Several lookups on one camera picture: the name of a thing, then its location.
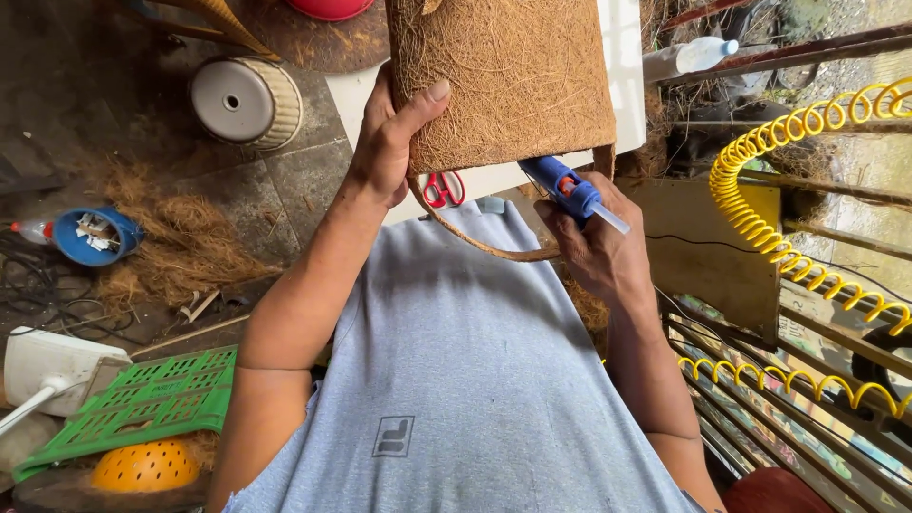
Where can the blue hot glue gun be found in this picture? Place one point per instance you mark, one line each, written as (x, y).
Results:
(566, 191)

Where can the white plastic bottle blue cap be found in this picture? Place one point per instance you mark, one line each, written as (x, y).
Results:
(687, 57)

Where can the person's left hand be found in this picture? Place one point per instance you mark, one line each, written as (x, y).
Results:
(385, 146)

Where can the heap of coconut fibre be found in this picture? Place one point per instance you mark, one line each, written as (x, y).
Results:
(182, 242)

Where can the green plastic crate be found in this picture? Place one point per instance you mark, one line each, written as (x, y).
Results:
(135, 410)

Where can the red stool seat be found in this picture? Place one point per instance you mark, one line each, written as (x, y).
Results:
(773, 493)

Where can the grey t-shirt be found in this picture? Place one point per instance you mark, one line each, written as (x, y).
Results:
(456, 385)

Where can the cream ribbed plastic pot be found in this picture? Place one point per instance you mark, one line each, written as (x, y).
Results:
(246, 102)

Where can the person's right fingers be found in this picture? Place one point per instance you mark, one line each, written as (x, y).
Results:
(559, 228)

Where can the person's right hand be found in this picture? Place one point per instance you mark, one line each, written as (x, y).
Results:
(598, 246)

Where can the rusty metal railing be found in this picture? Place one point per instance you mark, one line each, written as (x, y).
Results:
(798, 53)

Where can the white table board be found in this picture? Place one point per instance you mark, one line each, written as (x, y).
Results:
(491, 107)

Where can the brown coconut fibre pot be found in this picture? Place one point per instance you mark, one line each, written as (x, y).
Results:
(509, 92)

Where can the blue plastic cup with scraps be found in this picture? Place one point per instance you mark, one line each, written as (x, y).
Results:
(92, 236)

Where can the clear squeeze bottle red cap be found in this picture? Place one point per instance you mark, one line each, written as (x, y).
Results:
(30, 229)

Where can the brown wooden board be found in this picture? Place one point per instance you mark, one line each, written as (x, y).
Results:
(712, 249)

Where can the orange perforated plastic bowl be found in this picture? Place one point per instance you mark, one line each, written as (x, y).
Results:
(145, 467)

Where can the red plastic bowl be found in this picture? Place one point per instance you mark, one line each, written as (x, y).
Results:
(329, 7)

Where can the woven rattan chair leg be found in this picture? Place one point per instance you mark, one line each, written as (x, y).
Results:
(214, 25)

